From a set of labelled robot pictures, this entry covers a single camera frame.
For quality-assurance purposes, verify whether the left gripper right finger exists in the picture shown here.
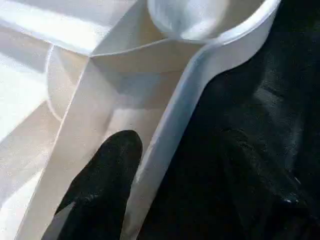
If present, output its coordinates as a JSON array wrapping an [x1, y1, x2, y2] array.
[[212, 127, 320, 240]]

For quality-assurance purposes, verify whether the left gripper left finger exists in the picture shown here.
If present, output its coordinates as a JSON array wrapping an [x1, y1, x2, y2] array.
[[42, 130, 143, 240]]

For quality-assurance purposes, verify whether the black work mat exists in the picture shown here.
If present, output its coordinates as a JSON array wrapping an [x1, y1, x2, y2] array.
[[135, 0, 320, 240]]

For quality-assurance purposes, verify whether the white plastic table top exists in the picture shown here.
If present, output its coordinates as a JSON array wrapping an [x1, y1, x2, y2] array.
[[0, 0, 282, 240]]

